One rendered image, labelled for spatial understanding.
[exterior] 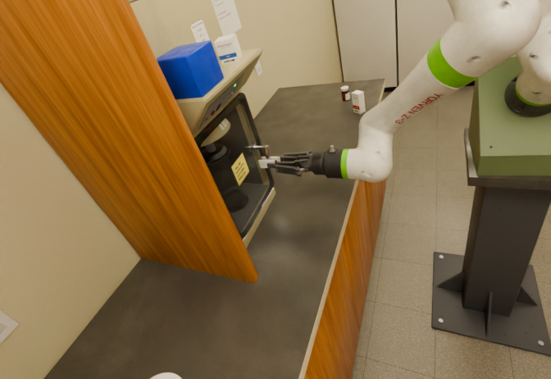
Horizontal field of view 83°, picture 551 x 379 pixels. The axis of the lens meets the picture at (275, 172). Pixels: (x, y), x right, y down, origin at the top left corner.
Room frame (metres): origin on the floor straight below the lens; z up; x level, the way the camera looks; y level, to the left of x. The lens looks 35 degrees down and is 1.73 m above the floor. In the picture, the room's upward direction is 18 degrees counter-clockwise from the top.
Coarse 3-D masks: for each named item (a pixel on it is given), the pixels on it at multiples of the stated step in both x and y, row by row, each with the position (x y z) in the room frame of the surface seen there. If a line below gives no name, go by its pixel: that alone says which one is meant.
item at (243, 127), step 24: (240, 96) 0.95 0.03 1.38; (216, 120) 0.82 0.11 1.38; (240, 120) 0.91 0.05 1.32; (216, 144) 0.79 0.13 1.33; (240, 144) 0.88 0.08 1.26; (216, 168) 0.76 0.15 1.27; (264, 168) 0.94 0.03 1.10; (240, 192) 0.80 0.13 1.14; (264, 192) 0.90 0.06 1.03; (240, 216) 0.76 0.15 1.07
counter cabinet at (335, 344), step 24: (360, 192) 1.06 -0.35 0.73; (384, 192) 1.62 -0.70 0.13; (360, 216) 1.02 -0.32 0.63; (360, 240) 0.97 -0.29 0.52; (336, 264) 0.68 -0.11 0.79; (360, 264) 0.92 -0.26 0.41; (336, 288) 0.65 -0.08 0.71; (360, 288) 0.87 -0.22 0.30; (336, 312) 0.61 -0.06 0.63; (360, 312) 0.82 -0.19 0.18; (336, 336) 0.56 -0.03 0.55; (312, 360) 0.42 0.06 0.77; (336, 360) 0.52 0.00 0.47
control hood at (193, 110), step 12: (252, 48) 0.94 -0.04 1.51; (240, 60) 0.86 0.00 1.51; (252, 60) 0.86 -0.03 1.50; (228, 72) 0.79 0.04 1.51; (240, 72) 0.81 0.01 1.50; (216, 84) 0.72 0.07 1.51; (228, 84) 0.75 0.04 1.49; (240, 84) 0.90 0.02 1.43; (204, 96) 0.67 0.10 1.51; (216, 96) 0.71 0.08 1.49; (180, 108) 0.69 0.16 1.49; (192, 108) 0.68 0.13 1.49; (204, 108) 0.67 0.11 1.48; (192, 120) 0.68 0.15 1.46; (192, 132) 0.70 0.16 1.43
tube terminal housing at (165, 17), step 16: (144, 0) 0.78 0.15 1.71; (160, 0) 0.82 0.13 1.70; (176, 0) 0.87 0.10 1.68; (192, 0) 0.92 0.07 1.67; (208, 0) 0.97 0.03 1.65; (144, 16) 0.77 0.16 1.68; (160, 16) 0.80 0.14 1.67; (176, 16) 0.85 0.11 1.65; (192, 16) 0.90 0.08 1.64; (208, 16) 0.95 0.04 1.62; (144, 32) 0.75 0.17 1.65; (160, 32) 0.79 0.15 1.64; (176, 32) 0.83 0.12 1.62; (208, 32) 0.93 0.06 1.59; (160, 48) 0.77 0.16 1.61; (272, 192) 0.97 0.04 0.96; (256, 224) 0.83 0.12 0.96
